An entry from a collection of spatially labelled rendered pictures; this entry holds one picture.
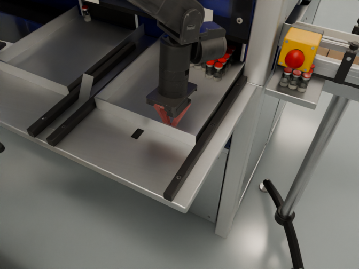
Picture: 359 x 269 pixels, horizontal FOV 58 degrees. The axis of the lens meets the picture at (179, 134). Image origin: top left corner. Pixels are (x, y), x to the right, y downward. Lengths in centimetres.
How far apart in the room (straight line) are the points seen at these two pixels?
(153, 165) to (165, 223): 94
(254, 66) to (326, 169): 118
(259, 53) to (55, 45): 59
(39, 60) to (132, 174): 49
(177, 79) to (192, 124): 16
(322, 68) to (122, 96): 51
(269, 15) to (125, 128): 40
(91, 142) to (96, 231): 93
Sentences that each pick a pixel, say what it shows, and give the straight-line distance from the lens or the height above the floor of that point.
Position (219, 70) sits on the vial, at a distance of 83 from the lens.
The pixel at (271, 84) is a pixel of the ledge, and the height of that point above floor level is 88.
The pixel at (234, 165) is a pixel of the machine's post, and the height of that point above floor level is 53.
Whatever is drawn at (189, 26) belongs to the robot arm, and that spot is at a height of 114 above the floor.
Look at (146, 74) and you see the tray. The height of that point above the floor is 88.
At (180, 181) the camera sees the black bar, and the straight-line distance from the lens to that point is 60.
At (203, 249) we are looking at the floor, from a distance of 152.
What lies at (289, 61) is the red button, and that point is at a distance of 75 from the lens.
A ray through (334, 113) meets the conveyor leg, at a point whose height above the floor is 75.
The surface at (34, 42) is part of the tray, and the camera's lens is 108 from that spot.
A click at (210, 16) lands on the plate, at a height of 103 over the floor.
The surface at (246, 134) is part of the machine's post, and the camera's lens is 98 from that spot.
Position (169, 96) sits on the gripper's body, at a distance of 61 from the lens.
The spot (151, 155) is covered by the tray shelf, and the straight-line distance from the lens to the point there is 67.
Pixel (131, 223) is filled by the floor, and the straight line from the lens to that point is 159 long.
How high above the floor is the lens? 140
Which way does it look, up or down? 47 degrees down
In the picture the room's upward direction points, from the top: straight up
